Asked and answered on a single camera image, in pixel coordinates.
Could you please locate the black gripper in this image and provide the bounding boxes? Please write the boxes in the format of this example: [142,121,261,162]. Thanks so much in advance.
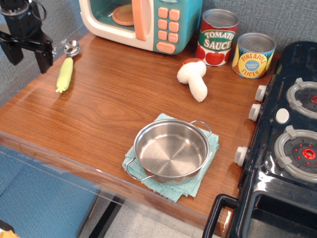
[0,13,53,74]

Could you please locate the spoon with green handle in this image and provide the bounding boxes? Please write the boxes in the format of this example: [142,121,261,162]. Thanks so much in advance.
[55,40,81,93]

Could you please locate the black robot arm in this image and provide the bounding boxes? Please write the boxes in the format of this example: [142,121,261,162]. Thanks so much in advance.
[0,0,53,74]

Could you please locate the stainless steel pot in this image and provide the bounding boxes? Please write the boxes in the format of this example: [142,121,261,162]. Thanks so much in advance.
[125,119,212,185]

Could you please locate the toy microwave teal and cream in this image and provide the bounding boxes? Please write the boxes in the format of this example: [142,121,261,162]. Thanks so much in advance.
[79,0,203,55]

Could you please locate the plush mushroom toy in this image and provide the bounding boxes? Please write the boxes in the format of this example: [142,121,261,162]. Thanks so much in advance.
[177,58,208,102]

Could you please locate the orange object bottom left corner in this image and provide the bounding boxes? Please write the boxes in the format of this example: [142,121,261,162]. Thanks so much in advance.
[0,220,19,238]

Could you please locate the tomato sauce can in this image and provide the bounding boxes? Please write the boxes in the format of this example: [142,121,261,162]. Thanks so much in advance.
[196,8,239,66]

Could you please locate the teal folded cloth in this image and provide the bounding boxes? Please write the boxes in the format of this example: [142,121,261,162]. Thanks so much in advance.
[121,113,220,203]

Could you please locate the pineapple slices can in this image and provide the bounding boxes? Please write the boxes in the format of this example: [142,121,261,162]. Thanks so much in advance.
[232,32,276,79]

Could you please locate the black toy stove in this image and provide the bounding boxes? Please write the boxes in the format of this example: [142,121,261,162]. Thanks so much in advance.
[203,41,317,238]

